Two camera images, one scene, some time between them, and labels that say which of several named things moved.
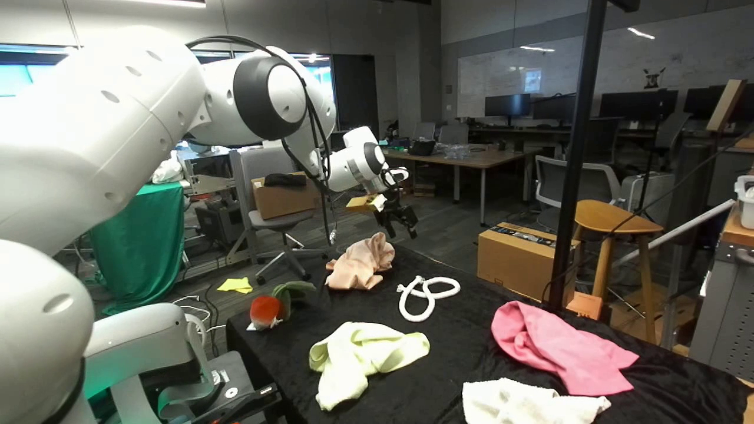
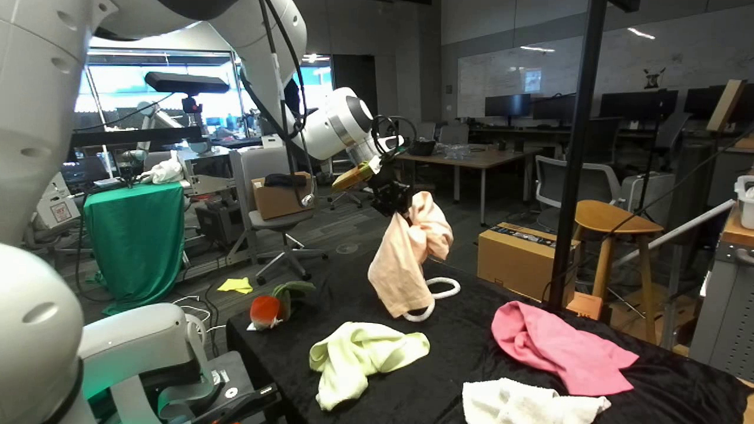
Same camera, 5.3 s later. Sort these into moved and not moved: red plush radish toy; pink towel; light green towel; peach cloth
Moved: peach cloth
Not moved: pink towel; red plush radish toy; light green towel
